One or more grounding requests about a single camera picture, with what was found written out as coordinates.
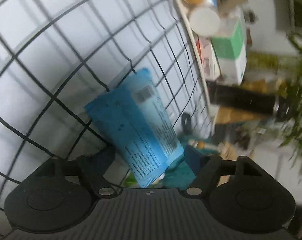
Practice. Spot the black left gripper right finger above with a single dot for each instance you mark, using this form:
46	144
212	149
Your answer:
206	169

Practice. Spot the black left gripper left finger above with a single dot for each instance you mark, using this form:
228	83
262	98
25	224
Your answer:
94	167

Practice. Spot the blue tissue pack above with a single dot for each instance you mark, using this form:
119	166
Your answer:
133	118

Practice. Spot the teal bath loofah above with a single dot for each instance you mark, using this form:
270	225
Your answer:
179	175

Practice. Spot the green wet wipes pack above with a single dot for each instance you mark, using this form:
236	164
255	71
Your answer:
129	181

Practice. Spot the black thermos bottle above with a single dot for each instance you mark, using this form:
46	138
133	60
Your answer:
236	97

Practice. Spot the white red medicine box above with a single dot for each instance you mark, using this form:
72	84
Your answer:
208	59

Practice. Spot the green white tissue box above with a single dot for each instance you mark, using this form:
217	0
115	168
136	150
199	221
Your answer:
229	45

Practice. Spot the white black checkered tablecloth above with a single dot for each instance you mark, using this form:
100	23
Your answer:
58	55

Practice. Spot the white cap pill bottle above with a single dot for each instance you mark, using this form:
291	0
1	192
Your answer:
204	21

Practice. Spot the white plastic tray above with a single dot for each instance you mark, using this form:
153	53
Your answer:
183	10

